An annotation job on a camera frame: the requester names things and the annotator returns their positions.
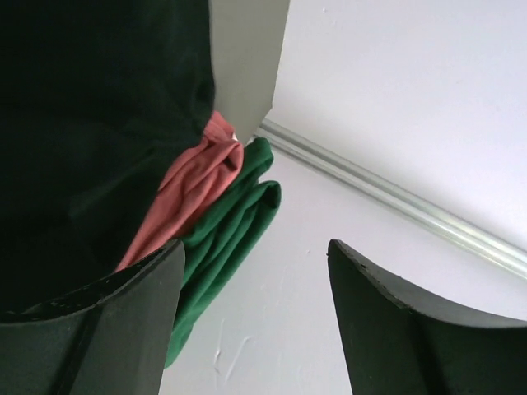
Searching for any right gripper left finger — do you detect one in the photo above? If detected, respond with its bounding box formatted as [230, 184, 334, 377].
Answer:
[1, 239, 184, 394]

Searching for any black t shirt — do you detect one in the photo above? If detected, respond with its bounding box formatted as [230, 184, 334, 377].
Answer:
[1, 1, 214, 313]

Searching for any folded green t shirt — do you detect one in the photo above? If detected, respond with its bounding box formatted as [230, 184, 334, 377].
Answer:
[165, 137, 282, 367]

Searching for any folded pink t shirt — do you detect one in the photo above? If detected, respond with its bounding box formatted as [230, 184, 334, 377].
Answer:
[116, 111, 244, 271]

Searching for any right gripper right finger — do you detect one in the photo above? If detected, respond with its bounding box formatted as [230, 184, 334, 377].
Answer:
[327, 239, 526, 395]

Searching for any right corner aluminium post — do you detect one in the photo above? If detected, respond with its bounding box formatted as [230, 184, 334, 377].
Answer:
[257, 119, 526, 279]

